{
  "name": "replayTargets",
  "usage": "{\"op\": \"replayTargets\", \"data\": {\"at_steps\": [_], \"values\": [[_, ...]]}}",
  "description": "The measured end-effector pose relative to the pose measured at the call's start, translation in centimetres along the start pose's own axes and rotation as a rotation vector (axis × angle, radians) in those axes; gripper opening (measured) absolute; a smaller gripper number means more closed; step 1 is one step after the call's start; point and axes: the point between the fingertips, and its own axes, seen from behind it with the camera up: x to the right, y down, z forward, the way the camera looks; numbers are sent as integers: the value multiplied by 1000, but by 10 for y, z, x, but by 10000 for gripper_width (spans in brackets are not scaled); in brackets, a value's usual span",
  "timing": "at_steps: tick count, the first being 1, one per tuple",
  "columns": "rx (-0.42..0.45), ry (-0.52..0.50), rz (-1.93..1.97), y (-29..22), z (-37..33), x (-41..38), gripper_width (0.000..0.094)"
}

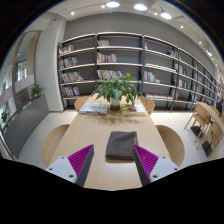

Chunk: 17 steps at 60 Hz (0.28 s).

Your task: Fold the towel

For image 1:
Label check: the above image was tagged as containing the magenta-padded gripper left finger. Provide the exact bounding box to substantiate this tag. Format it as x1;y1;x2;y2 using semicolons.
44;144;95;187

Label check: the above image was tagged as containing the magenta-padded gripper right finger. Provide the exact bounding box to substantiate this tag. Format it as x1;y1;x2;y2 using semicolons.
132;144;182;187

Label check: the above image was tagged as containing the zigzag striped brown towel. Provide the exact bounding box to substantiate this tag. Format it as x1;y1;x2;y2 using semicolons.
105;130;139;164

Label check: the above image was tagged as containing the wooden slatted chair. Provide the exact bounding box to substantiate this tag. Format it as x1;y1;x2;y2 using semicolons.
196;118;224;158
183;101;216;141

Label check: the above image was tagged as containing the yellow-green cover book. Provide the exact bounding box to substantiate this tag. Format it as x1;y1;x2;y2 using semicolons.
120;103;147;118

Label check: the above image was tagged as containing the large white cover book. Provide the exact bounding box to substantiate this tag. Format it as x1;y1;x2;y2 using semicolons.
78;101;110;116

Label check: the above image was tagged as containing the small green background plant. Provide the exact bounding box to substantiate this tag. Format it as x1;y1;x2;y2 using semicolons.
29;83;45;100

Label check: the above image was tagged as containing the green potted plant white pot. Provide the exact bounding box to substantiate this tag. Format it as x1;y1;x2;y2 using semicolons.
90;68;148;113

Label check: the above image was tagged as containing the grey bookshelf unit with books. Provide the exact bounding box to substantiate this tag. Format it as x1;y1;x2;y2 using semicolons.
57;31;224;113

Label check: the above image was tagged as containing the ceiling lights group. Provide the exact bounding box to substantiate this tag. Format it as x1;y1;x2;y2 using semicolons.
69;0;215;58

